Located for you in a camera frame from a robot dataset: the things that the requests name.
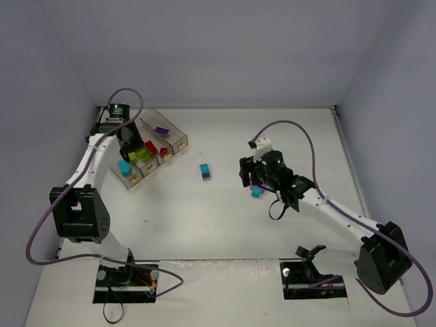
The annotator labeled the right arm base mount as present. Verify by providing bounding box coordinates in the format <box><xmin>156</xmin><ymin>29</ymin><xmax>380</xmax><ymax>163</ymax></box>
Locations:
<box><xmin>279</xmin><ymin>245</ymin><xmax>347</xmax><ymax>300</ymax></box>

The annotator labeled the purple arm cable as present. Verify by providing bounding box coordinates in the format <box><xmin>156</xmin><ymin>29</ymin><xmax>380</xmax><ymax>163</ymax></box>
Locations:
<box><xmin>247</xmin><ymin>120</ymin><xmax>432</xmax><ymax>317</ymax></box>
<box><xmin>26</xmin><ymin>88</ymin><xmax>185</xmax><ymax>324</ymax></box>

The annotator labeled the green square lego brick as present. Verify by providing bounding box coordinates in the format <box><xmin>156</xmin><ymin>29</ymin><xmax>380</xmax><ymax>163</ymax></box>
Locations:
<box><xmin>129</xmin><ymin>153</ymin><xmax>138</xmax><ymax>164</ymax></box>

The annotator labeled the red arched lego piece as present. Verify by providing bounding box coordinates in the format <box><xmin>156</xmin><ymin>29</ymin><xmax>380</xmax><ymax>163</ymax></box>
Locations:
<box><xmin>159</xmin><ymin>147</ymin><xmax>172</xmax><ymax>160</ymax></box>

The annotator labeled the purple lego in bin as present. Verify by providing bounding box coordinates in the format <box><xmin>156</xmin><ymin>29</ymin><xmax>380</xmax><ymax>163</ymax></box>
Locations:
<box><xmin>155</xmin><ymin>126</ymin><xmax>170</xmax><ymax>136</ymax></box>

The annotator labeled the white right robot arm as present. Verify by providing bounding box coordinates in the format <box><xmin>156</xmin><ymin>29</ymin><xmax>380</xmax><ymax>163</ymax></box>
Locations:
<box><xmin>239</xmin><ymin>151</ymin><xmax>412</xmax><ymax>295</ymax></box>

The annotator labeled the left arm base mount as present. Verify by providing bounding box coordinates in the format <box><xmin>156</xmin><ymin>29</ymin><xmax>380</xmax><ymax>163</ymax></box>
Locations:
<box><xmin>93</xmin><ymin>262</ymin><xmax>159</xmax><ymax>304</ymax></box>

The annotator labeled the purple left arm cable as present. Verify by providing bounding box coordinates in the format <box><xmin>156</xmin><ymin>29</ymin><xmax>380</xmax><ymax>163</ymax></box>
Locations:
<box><xmin>26</xmin><ymin>88</ymin><xmax>185</xmax><ymax>324</ymax></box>

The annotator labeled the red long lego brick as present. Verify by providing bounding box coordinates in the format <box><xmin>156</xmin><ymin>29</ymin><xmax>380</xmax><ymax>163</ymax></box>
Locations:
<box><xmin>144</xmin><ymin>140</ymin><xmax>158</xmax><ymax>156</ymax></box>

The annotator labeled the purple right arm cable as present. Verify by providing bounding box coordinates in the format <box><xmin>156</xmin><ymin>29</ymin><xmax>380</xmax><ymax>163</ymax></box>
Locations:
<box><xmin>247</xmin><ymin>120</ymin><xmax>432</xmax><ymax>317</ymax></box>

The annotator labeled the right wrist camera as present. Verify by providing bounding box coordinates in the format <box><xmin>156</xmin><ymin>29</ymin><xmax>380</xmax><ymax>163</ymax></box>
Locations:
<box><xmin>248</xmin><ymin>136</ymin><xmax>272</xmax><ymax>162</ymax></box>

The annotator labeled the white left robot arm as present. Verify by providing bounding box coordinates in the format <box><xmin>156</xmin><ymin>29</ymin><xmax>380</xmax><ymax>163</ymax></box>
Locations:
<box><xmin>49</xmin><ymin>103</ymin><xmax>252</xmax><ymax>270</ymax></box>

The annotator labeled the green long lego brick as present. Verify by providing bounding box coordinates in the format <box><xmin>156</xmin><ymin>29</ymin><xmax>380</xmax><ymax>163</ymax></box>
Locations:
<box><xmin>135</xmin><ymin>147</ymin><xmax>153</xmax><ymax>163</ymax></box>

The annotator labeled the cyan curved lego brick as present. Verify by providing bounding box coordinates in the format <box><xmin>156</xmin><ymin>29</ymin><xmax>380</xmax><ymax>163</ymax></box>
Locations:
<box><xmin>117</xmin><ymin>160</ymin><xmax>132</xmax><ymax>177</ymax></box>

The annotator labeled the cyan square lego brick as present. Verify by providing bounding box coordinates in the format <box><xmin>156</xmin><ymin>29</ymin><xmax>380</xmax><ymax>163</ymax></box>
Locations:
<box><xmin>200</xmin><ymin>163</ymin><xmax>210</xmax><ymax>174</ymax></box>

